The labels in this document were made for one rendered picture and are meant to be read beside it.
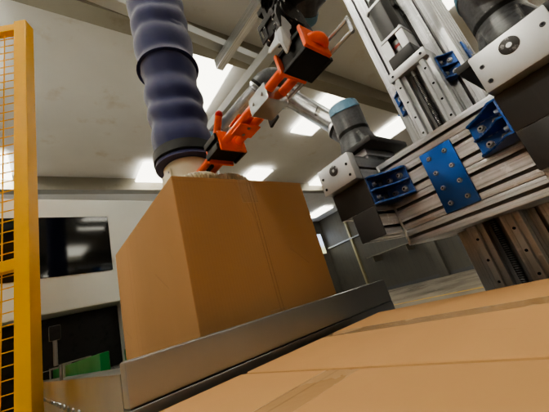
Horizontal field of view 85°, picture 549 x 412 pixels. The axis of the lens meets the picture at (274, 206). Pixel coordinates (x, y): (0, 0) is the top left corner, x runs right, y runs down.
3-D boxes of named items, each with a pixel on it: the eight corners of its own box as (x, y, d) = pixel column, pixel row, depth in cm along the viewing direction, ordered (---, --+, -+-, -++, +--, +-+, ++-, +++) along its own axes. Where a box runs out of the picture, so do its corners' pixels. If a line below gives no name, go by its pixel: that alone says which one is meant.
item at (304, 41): (278, 75, 61) (273, 56, 62) (305, 84, 66) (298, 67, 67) (305, 42, 55) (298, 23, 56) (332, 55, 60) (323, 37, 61)
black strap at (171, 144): (145, 177, 108) (144, 167, 109) (204, 180, 122) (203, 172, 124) (166, 142, 92) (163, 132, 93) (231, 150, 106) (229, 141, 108)
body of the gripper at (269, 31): (287, 57, 71) (274, 21, 75) (311, 27, 65) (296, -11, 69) (262, 47, 67) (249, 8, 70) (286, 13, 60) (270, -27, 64)
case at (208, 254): (127, 375, 95) (114, 255, 108) (234, 338, 121) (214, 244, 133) (206, 371, 53) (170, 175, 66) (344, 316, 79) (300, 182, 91)
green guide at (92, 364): (39, 387, 200) (38, 373, 203) (58, 382, 207) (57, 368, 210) (73, 391, 91) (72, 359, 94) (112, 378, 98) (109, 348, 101)
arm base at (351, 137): (359, 167, 119) (351, 145, 122) (391, 145, 108) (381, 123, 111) (334, 164, 109) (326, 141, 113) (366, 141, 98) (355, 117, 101)
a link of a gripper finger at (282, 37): (274, 70, 62) (276, 46, 67) (292, 48, 58) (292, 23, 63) (261, 61, 61) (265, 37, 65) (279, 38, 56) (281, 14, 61)
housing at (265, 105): (250, 116, 70) (246, 100, 72) (273, 121, 75) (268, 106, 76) (267, 96, 65) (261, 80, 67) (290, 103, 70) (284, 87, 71)
